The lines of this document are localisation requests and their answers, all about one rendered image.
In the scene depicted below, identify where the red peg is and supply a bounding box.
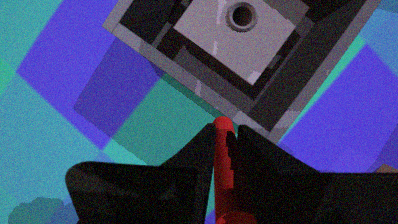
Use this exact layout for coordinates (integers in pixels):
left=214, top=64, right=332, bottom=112
left=213, top=116, right=257, bottom=224

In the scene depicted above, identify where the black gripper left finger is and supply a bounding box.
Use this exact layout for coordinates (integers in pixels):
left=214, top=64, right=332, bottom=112
left=65, top=123, right=216, bottom=224

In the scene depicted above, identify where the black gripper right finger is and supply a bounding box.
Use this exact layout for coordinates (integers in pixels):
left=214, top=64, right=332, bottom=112
left=237, top=125, right=398, bottom=224

